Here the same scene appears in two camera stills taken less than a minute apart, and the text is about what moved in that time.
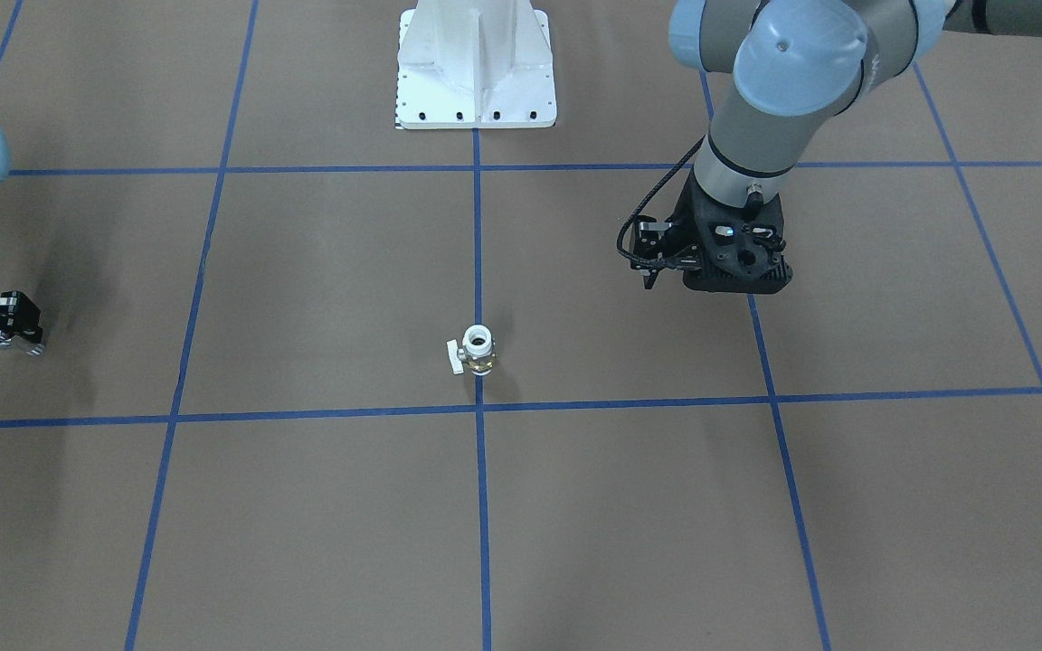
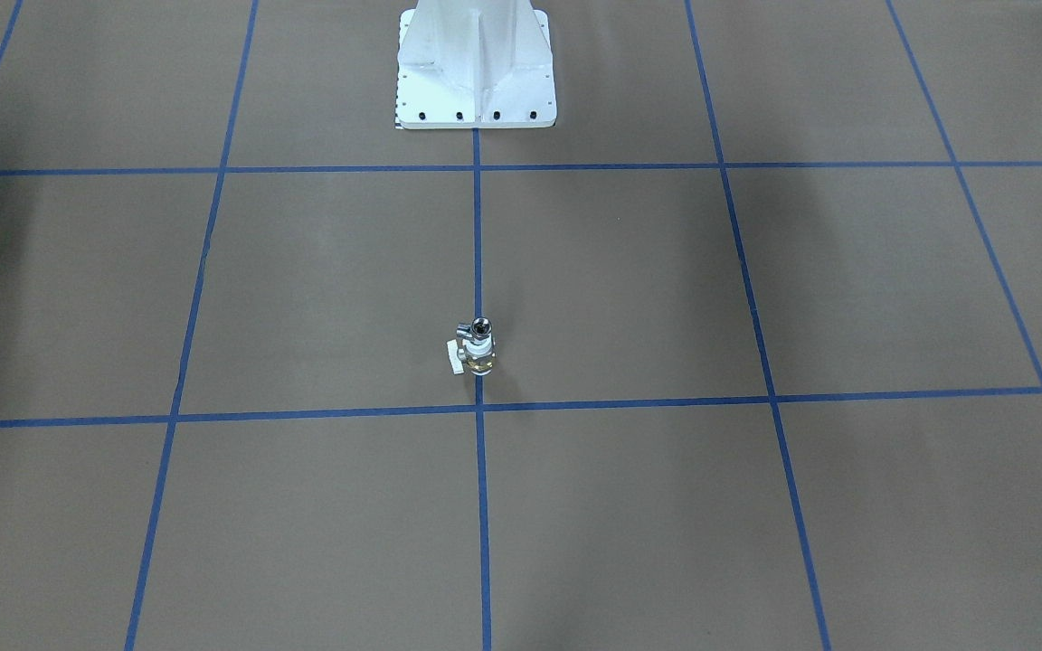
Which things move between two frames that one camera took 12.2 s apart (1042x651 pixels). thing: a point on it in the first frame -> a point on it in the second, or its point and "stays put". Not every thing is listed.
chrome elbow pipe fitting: [30, 347] -> [479, 328]
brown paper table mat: [314, 381] stays put
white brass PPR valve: [478, 351] stays put
